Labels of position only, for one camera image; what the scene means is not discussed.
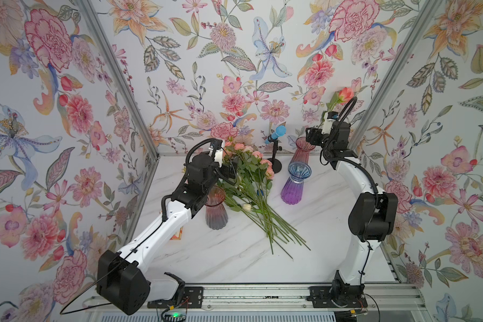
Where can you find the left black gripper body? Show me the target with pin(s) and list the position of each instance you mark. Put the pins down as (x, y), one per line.
(215, 173)

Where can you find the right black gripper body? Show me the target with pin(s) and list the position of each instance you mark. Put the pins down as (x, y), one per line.
(323, 141)

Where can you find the smoky pink glass vase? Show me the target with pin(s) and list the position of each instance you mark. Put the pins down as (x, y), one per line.
(216, 216)

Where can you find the single red pink rose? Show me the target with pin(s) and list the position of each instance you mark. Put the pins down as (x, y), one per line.
(342, 103)

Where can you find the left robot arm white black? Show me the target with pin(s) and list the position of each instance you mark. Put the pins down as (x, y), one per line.
(122, 277)

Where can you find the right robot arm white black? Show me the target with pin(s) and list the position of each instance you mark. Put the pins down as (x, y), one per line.
(371, 220)

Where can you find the red glass vase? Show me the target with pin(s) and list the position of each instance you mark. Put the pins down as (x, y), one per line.
(303, 150)

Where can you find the purple blue glass vase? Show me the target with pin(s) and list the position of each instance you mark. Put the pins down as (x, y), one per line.
(292, 191)

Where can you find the pink flower bouquet green stems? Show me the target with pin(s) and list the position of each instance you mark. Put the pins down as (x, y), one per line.
(247, 180)

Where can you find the blue microphone on black stand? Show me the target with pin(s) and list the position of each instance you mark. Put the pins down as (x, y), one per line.
(273, 139)

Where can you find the orange red card box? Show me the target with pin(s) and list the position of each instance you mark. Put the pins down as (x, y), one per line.
(177, 235)

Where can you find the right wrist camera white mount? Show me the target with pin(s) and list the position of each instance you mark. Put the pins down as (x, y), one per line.
(328, 120)

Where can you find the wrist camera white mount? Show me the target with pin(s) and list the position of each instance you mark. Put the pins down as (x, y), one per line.
(217, 153)
(328, 120)

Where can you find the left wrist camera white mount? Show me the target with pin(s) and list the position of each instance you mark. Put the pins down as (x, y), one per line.
(217, 153)

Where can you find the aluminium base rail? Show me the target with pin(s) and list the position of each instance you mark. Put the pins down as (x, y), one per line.
(277, 302)

